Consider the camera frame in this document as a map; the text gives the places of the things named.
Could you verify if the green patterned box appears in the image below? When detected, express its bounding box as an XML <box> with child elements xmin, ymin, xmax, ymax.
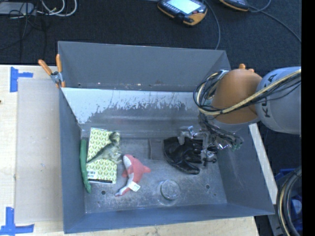
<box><xmin>86</xmin><ymin>127</ymin><xmax>119</xmax><ymax>185</ymax></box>

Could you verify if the clear round glass dish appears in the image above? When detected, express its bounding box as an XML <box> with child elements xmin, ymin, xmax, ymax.
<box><xmin>159</xmin><ymin>179</ymin><xmax>182</xmax><ymax>202</ymax></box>

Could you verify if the red and white plush toy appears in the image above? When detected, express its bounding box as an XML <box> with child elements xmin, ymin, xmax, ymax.
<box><xmin>114</xmin><ymin>154</ymin><xmax>152</xmax><ymax>197</ymax></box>

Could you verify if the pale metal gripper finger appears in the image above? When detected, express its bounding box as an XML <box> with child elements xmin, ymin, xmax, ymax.
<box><xmin>200</xmin><ymin>148</ymin><xmax>218</xmax><ymax>167</ymax></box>
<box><xmin>177</xmin><ymin>125</ymin><xmax>198</xmax><ymax>145</ymax></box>

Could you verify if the black glove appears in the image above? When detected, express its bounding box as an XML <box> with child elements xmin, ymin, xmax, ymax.
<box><xmin>163</xmin><ymin>136</ymin><xmax>218</xmax><ymax>175</ymax></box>

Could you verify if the dark green flat block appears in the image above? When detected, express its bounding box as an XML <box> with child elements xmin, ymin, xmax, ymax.
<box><xmin>79</xmin><ymin>139</ymin><xmax>93</xmax><ymax>194</ymax></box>

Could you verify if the grey metal bin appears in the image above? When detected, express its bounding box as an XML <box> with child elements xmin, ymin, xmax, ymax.
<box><xmin>57</xmin><ymin>41</ymin><xmax>276</xmax><ymax>234</ymax></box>

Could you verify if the grey-green toy dinosaur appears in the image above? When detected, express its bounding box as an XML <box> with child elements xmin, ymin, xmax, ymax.
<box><xmin>87</xmin><ymin>131</ymin><xmax>124</xmax><ymax>165</ymax></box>

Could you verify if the pale flat board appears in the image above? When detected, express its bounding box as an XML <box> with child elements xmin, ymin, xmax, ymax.
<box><xmin>14</xmin><ymin>77</ymin><xmax>65</xmax><ymax>225</ymax></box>

